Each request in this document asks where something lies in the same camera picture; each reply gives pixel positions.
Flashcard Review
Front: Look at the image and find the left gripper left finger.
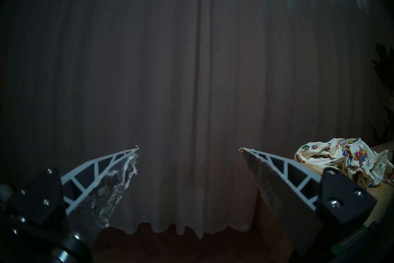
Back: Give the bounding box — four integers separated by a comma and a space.
9, 146, 140, 246

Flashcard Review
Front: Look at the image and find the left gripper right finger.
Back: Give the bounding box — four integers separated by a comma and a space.
239, 147, 378, 258

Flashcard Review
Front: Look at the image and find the cream bear print garment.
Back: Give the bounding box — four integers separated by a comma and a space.
294, 138, 394, 188

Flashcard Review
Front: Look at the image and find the long pleated curtain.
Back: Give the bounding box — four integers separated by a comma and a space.
0, 0, 394, 240

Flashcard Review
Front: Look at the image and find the tall leafy potted plant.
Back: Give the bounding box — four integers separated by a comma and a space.
371, 44, 394, 144

